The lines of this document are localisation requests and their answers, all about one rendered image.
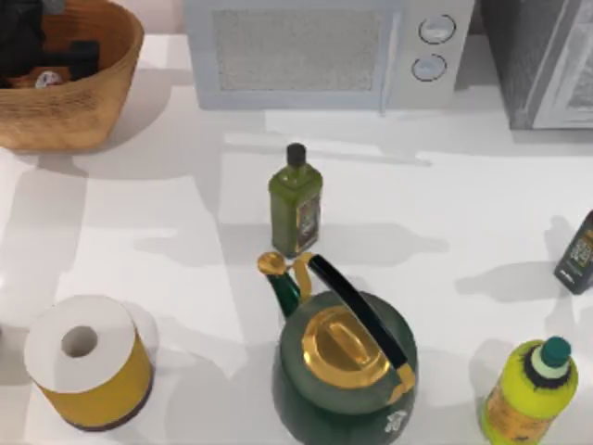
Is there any woven wicker basket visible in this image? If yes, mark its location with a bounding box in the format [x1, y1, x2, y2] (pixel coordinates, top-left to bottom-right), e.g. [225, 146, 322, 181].
[0, 0, 145, 152]

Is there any pale microwave oven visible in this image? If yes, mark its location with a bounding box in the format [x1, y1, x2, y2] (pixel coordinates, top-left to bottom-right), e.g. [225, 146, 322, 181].
[182, 0, 476, 116]

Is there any green bottle with black cap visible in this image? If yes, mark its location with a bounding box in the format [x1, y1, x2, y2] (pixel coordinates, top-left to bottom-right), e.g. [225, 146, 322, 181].
[267, 143, 324, 260]

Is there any white and yellow paper roll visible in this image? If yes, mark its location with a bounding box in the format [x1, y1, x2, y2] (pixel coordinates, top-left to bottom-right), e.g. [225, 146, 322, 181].
[23, 294, 156, 434]

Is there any round microwave knob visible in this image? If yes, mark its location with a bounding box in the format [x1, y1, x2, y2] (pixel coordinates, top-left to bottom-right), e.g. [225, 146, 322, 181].
[418, 13, 458, 45]
[410, 52, 448, 84]

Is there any green and gold kettle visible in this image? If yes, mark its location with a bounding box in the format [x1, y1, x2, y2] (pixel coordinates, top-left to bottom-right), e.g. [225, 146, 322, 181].
[256, 251, 420, 445]

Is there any dark grey labelled bottle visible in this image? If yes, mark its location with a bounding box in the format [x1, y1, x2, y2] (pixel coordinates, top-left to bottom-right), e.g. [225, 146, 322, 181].
[553, 210, 593, 296]

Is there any yellow-green bottle with teal cap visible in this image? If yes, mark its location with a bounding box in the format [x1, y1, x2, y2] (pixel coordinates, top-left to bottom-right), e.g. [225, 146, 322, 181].
[478, 336, 581, 442]

